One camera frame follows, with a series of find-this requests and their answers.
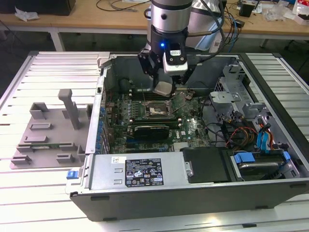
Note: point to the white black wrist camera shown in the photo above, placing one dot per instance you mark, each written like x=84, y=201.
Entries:
x=175, y=66

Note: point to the silver CPU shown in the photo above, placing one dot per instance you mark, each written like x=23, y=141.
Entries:
x=164, y=89

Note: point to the green motherboard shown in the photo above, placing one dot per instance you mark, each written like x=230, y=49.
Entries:
x=193, y=113

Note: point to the black plastic cover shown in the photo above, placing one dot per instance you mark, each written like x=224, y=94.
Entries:
x=207, y=164

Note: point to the black open PC case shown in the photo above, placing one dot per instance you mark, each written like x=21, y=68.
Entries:
x=169, y=200

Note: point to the white red bag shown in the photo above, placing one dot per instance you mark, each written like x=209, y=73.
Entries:
x=300, y=9

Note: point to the wooden desk white frame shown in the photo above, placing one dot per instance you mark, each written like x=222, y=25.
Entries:
x=84, y=19

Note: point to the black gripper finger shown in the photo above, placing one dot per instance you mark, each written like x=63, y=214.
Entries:
x=187, y=77
x=147, y=62

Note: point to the crumpled white paper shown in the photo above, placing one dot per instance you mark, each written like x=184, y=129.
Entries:
x=25, y=15

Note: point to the silver power supply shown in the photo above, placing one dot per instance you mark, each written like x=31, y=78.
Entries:
x=103, y=174

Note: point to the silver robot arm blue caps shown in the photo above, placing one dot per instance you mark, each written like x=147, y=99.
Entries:
x=169, y=14

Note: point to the black cylindrical component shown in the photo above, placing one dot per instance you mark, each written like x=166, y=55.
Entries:
x=125, y=85

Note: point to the grey metal drive cage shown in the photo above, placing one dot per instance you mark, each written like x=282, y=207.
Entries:
x=224, y=96

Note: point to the small black adapter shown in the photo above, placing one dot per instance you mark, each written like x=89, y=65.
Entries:
x=240, y=23

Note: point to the small black box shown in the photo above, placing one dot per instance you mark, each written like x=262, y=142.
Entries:
x=245, y=10

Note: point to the silver chipset heatsink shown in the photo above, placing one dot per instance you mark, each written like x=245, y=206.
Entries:
x=181, y=145

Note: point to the black label sticker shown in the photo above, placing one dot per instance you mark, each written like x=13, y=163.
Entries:
x=144, y=172

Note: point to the RAM slot bank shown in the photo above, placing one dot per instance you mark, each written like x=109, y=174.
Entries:
x=154, y=120
x=138, y=94

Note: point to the blue case latch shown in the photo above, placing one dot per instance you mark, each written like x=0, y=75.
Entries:
x=72, y=175

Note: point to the grey parts rack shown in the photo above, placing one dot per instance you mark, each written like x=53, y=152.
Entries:
x=60, y=135

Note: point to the CPU socket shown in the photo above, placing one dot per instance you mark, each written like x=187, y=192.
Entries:
x=157, y=110

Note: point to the hard disk in blue carrier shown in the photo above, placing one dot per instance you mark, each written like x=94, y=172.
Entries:
x=245, y=157

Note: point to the clear plastic bags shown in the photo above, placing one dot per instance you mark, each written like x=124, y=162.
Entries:
x=275, y=13

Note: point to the black graphics card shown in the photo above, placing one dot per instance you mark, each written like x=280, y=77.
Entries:
x=152, y=132

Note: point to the green RAM stick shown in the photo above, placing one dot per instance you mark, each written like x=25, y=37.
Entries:
x=48, y=146

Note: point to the large black box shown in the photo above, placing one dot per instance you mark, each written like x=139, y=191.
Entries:
x=36, y=6

